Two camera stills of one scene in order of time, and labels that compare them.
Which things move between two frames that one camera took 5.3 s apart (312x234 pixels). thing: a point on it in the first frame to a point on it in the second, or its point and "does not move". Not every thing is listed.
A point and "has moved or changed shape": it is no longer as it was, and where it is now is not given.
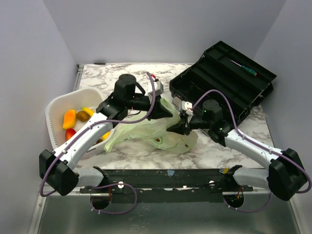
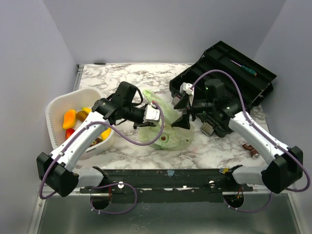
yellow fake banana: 90,111 does not move
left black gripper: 159,110 to 140,124
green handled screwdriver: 245,69 does not move
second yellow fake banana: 106,135 does not move
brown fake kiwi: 82,116 does not move
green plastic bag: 137,127 has moved or changed shape
